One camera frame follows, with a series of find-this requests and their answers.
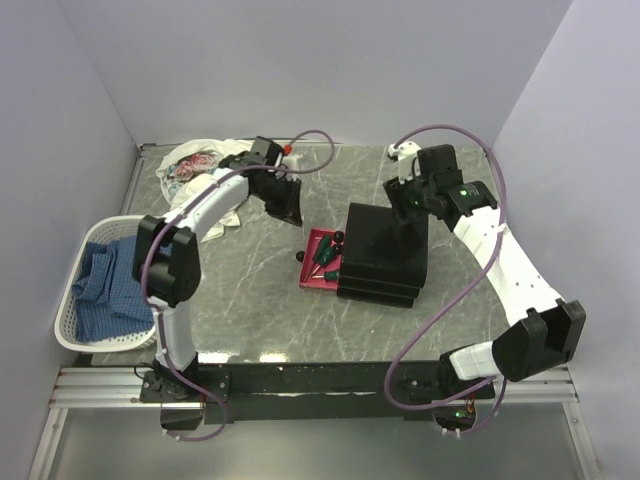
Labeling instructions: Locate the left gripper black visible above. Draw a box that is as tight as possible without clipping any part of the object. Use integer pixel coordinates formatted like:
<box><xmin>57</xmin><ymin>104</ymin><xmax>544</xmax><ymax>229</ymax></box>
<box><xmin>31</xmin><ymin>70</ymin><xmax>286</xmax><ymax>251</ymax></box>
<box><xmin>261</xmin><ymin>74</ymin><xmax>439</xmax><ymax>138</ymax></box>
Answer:
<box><xmin>253</xmin><ymin>176</ymin><xmax>302</xmax><ymax>228</ymax></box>

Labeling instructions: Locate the green long screwdriver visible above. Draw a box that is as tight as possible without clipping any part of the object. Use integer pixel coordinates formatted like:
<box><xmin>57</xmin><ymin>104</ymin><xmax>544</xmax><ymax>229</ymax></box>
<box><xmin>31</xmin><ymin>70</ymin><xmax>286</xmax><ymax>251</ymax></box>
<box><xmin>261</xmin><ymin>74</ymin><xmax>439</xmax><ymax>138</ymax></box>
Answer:
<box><xmin>307</xmin><ymin>234</ymin><xmax>332</xmax><ymax>277</ymax></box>

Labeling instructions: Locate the black drawer cabinet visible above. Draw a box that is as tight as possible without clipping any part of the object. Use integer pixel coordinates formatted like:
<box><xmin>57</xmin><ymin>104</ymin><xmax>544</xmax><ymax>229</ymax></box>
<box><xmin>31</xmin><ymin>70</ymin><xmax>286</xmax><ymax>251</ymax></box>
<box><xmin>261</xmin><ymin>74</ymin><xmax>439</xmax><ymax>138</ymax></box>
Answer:
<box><xmin>337</xmin><ymin>203</ymin><xmax>429</xmax><ymax>308</ymax></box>

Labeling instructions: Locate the pink bottom drawer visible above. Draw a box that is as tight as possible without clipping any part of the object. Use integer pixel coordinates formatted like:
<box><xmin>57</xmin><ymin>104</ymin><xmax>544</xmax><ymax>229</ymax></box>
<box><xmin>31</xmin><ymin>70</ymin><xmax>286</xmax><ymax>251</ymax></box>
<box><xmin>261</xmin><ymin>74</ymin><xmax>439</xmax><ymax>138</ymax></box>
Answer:
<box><xmin>296</xmin><ymin>228</ymin><xmax>344</xmax><ymax>292</ymax></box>

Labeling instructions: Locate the green stubby screwdriver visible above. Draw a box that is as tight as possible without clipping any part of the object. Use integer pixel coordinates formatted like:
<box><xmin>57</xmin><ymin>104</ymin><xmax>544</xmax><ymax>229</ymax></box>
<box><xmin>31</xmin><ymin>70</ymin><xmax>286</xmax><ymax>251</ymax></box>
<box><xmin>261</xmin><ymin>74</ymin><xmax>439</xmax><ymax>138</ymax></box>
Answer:
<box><xmin>322</xmin><ymin>270</ymin><xmax>339</xmax><ymax>282</ymax></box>

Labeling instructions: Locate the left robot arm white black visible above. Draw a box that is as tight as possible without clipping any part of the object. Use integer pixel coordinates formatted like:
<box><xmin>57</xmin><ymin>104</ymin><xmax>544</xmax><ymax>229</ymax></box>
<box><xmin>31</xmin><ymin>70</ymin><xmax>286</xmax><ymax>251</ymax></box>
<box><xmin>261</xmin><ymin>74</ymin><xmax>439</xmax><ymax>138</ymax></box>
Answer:
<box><xmin>133</xmin><ymin>137</ymin><xmax>303</xmax><ymax>402</ymax></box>

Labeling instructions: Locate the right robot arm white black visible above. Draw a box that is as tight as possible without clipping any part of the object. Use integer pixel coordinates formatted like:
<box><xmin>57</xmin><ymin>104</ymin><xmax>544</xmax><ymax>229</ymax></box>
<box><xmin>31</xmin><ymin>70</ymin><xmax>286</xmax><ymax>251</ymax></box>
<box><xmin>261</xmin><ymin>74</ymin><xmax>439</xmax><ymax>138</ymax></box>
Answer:
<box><xmin>384</xmin><ymin>141</ymin><xmax>586</xmax><ymax>399</ymax></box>

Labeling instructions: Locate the white floral t-shirt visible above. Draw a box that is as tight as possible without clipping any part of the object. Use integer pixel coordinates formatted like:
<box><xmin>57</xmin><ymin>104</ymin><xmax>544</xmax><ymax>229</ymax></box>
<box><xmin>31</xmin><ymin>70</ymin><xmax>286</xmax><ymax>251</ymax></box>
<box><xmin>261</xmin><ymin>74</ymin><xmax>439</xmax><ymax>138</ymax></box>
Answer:
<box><xmin>154</xmin><ymin>137</ymin><xmax>261</xmax><ymax>244</ymax></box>

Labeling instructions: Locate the blue checked shirt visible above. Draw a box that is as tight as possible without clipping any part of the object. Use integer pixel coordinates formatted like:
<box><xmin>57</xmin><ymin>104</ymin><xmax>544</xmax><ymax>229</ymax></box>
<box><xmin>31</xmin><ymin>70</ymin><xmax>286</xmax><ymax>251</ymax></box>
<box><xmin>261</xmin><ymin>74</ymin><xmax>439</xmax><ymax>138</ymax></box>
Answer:
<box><xmin>71</xmin><ymin>236</ymin><xmax>154</xmax><ymax>343</ymax></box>

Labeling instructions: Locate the white laundry basket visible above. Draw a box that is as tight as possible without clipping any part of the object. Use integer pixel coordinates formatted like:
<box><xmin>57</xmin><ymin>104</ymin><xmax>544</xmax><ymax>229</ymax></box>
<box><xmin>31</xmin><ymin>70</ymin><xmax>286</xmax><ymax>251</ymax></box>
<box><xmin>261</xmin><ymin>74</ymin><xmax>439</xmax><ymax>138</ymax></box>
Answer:
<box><xmin>54</xmin><ymin>215</ymin><xmax>155</xmax><ymax>353</ymax></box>

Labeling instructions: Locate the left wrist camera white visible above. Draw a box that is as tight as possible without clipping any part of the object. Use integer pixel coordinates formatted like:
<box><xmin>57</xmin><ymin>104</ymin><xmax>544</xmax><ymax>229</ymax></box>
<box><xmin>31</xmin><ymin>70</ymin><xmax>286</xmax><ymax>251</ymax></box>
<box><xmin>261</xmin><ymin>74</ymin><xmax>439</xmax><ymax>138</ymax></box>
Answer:
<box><xmin>276</xmin><ymin>144</ymin><xmax>304</xmax><ymax>174</ymax></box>

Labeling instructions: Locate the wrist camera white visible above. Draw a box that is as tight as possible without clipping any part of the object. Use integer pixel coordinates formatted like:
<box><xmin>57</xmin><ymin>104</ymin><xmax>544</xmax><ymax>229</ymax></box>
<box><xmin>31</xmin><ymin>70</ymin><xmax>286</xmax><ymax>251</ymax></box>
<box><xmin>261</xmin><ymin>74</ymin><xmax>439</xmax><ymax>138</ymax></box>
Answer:
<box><xmin>386</xmin><ymin>141</ymin><xmax>421</xmax><ymax>184</ymax></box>
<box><xmin>276</xmin><ymin>144</ymin><xmax>304</xmax><ymax>174</ymax></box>

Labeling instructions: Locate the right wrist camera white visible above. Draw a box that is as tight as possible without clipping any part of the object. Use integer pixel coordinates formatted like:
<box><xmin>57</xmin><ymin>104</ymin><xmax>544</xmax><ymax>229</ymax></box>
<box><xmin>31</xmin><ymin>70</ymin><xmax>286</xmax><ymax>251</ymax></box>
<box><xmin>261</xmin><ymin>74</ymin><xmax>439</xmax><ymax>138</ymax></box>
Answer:
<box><xmin>386</xmin><ymin>141</ymin><xmax>421</xmax><ymax>184</ymax></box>

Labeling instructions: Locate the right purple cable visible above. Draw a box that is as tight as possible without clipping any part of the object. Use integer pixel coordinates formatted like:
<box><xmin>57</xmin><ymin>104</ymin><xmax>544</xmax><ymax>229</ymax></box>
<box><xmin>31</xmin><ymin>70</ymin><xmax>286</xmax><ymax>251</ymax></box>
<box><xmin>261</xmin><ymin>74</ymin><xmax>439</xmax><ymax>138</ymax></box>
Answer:
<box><xmin>384</xmin><ymin>123</ymin><xmax>510</xmax><ymax>436</ymax></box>

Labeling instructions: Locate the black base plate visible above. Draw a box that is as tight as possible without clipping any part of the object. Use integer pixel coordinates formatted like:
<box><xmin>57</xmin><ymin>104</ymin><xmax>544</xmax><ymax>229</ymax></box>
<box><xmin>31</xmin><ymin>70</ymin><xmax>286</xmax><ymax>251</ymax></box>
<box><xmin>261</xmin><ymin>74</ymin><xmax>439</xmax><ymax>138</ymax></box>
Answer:
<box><xmin>139</xmin><ymin>362</ymin><xmax>496</xmax><ymax>426</ymax></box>

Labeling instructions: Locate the aluminium rail frame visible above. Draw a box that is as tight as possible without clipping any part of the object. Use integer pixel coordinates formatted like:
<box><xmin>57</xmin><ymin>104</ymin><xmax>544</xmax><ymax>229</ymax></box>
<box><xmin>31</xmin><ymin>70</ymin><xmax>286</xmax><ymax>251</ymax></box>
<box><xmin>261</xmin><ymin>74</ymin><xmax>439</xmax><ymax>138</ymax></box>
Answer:
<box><xmin>49</xmin><ymin>367</ymin><xmax>578</xmax><ymax>408</ymax></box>

